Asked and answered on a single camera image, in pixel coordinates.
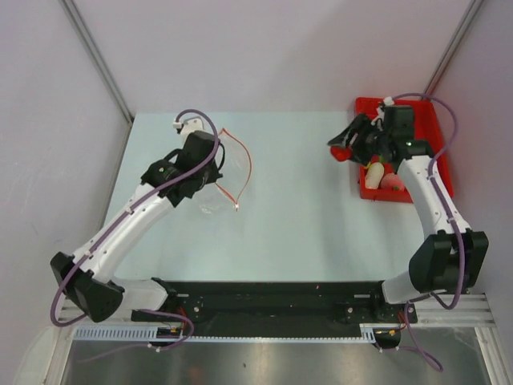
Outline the red fake tomato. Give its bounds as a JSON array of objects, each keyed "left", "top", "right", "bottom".
[{"left": 329, "top": 146, "right": 353, "bottom": 162}]

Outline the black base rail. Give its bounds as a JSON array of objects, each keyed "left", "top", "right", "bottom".
[{"left": 131, "top": 281, "right": 404, "bottom": 338}]

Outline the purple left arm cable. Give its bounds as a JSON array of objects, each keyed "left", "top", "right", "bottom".
[{"left": 50, "top": 108, "right": 221, "bottom": 326}]

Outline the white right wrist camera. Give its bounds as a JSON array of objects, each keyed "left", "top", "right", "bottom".
[{"left": 372, "top": 96, "right": 395, "bottom": 125}]

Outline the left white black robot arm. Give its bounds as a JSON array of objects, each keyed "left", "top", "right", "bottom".
[{"left": 50, "top": 131, "right": 224, "bottom": 322}]

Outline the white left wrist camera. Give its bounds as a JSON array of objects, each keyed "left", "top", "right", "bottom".
[{"left": 173, "top": 116, "right": 205, "bottom": 143}]

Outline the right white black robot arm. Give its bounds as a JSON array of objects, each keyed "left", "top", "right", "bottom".
[{"left": 327, "top": 103, "right": 489, "bottom": 322}]

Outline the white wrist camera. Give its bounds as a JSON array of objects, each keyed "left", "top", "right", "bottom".
[
  {"left": 372, "top": 96, "right": 395, "bottom": 125},
  {"left": 173, "top": 116, "right": 205, "bottom": 143}
]

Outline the aluminium frame rail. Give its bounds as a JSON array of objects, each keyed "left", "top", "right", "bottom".
[{"left": 414, "top": 294, "right": 495, "bottom": 328}]

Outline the red plastic tray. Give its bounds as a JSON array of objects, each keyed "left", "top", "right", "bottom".
[{"left": 354, "top": 97, "right": 454, "bottom": 203}]

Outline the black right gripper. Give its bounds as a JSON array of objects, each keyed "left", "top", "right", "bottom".
[{"left": 328, "top": 113, "right": 391, "bottom": 167}]

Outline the white fake radish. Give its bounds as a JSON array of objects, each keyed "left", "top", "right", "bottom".
[{"left": 365, "top": 161, "right": 385, "bottom": 189}]

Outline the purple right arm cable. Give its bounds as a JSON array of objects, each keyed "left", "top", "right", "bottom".
[{"left": 390, "top": 92, "right": 468, "bottom": 372}]

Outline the pink fake peach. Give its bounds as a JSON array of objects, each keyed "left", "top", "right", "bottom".
[{"left": 380, "top": 172, "right": 406, "bottom": 192}]

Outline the clear zip top bag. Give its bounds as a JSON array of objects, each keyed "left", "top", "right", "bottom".
[{"left": 196, "top": 128, "right": 252, "bottom": 214}]

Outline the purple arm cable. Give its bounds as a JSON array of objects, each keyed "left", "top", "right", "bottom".
[
  {"left": 50, "top": 108, "right": 221, "bottom": 326},
  {"left": 390, "top": 92, "right": 468, "bottom": 372}
]

